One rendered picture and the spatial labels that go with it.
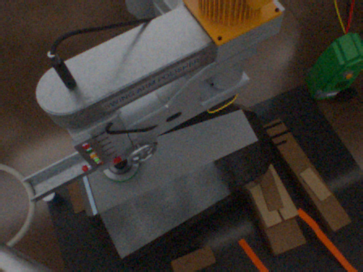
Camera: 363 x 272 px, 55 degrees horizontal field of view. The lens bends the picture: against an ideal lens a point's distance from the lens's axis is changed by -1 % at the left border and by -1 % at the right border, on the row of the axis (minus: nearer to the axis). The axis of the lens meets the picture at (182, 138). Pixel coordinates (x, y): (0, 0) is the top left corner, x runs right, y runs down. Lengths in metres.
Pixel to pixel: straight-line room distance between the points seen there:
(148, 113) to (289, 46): 2.26
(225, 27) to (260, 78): 1.98
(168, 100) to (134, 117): 0.16
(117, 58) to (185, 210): 1.10
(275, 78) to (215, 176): 1.51
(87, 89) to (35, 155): 2.02
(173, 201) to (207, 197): 0.20
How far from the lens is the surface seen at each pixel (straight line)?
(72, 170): 1.85
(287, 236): 2.67
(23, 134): 3.38
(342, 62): 2.93
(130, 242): 2.14
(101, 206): 2.02
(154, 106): 1.53
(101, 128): 1.40
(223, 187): 2.11
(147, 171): 2.02
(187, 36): 1.34
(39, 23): 4.04
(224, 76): 1.64
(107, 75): 1.29
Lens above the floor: 2.72
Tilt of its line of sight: 66 degrees down
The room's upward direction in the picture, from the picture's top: 7 degrees counter-clockwise
